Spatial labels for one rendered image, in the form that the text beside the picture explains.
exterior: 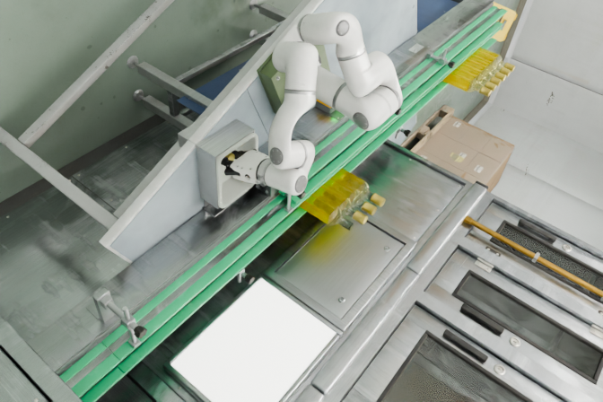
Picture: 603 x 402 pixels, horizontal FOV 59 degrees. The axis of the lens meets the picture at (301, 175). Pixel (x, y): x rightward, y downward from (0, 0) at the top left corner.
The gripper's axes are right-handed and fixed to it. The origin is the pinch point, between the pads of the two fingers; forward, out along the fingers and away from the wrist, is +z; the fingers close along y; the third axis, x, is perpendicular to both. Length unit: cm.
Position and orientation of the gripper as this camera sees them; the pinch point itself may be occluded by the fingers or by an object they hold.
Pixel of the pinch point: (229, 157)
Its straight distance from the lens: 164.8
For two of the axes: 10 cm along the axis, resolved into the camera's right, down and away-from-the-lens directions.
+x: -1.5, -8.0, -5.8
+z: -7.7, -2.7, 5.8
